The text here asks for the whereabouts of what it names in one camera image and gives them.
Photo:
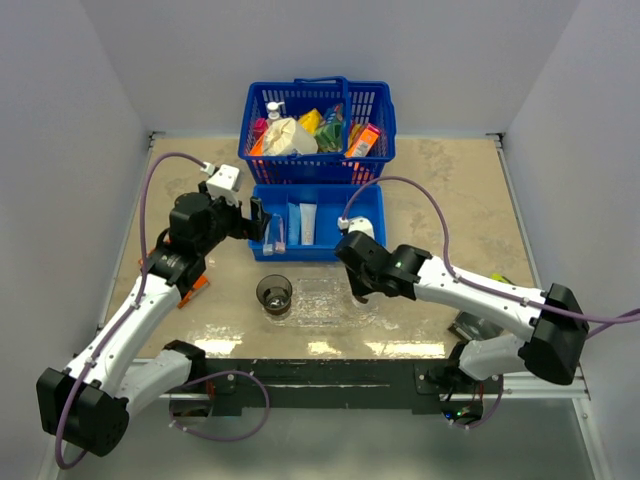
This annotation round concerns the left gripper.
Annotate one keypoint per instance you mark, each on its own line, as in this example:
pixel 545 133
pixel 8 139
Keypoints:
pixel 244 226

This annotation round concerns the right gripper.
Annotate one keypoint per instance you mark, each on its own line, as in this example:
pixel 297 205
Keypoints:
pixel 357 288

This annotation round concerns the clear blue banded cup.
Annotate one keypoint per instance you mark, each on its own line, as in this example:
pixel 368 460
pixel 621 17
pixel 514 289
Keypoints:
pixel 362 299

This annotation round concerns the white orange toothpaste tube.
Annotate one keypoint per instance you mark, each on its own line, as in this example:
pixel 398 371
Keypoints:
pixel 308 221

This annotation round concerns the clear small textured tray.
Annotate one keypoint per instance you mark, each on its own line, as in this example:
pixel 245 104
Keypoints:
pixel 320 302

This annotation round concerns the dark brown banded cup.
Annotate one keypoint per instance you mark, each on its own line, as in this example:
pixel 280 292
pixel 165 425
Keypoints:
pixel 274 293

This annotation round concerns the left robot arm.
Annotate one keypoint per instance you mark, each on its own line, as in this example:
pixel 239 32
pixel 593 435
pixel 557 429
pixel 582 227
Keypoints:
pixel 90 402

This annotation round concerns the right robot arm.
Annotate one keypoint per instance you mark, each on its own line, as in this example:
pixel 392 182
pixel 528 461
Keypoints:
pixel 543 333

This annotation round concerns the white-blue wrapped toothbrush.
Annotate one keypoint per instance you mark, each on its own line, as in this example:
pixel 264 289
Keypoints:
pixel 268 246

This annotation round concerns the pink wrapped toothbrush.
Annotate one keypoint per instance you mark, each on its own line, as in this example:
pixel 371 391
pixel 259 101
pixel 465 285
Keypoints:
pixel 279 232

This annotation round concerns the clear oval textured tray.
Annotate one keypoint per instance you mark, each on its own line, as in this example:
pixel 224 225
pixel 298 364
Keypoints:
pixel 359 316

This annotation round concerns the blue compartment organizer bin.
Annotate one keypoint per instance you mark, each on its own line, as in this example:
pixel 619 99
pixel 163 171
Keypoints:
pixel 330 201

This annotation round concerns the orange scrub package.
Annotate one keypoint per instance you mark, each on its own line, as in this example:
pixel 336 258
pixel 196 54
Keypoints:
pixel 257 149

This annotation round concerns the orange box on table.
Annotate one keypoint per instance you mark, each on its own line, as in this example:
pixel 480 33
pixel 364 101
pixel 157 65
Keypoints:
pixel 192 292

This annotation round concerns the cream paper bag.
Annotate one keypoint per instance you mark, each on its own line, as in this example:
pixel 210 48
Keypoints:
pixel 288 137

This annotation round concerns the pink box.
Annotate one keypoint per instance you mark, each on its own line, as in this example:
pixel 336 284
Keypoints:
pixel 260 127

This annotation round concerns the blue plastic shopping basket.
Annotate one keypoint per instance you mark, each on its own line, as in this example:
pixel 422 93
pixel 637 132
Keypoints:
pixel 364 102

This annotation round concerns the green sponge package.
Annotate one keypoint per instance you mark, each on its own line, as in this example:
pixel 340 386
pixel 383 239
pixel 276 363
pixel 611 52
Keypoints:
pixel 328 134

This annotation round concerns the yellow snack packet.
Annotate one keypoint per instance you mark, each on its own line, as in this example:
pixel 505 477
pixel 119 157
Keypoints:
pixel 311 121

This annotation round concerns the white pump bottle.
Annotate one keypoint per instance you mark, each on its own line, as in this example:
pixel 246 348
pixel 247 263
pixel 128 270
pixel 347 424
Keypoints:
pixel 273 111

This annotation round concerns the dark package on table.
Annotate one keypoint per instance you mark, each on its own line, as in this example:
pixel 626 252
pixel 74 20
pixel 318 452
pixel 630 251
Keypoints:
pixel 468 327

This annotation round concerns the green yellow razor package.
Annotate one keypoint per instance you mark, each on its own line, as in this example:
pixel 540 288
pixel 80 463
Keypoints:
pixel 501 278

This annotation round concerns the orange white carton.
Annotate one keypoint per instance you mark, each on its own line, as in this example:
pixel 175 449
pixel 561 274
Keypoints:
pixel 362 138

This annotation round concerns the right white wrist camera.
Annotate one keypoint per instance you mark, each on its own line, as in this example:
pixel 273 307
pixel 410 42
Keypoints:
pixel 356 224

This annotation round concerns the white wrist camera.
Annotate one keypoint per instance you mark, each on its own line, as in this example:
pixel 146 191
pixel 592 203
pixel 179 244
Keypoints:
pixel 223 182
pixel 356 224

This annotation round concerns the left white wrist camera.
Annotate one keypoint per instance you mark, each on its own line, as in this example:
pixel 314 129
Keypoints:
pixel 223 182

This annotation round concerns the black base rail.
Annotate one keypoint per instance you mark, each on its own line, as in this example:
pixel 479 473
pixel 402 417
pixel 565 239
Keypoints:
pixel 416 385

